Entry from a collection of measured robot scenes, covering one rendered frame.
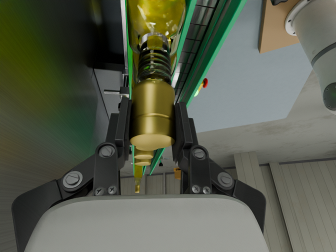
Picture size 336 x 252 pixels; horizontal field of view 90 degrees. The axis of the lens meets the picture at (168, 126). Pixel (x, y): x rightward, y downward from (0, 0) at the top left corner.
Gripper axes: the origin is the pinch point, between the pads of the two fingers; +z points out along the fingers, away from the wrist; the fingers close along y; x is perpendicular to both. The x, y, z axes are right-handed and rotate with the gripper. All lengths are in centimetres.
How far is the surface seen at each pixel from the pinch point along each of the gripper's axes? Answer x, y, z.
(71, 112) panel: -11.6, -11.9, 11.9
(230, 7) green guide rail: 3.0, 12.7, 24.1
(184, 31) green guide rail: -1.2, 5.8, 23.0
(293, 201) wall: -513, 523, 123
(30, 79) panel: -1.8, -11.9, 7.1
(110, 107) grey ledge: -41, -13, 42
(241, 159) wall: -379, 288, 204
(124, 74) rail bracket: -19.1, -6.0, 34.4
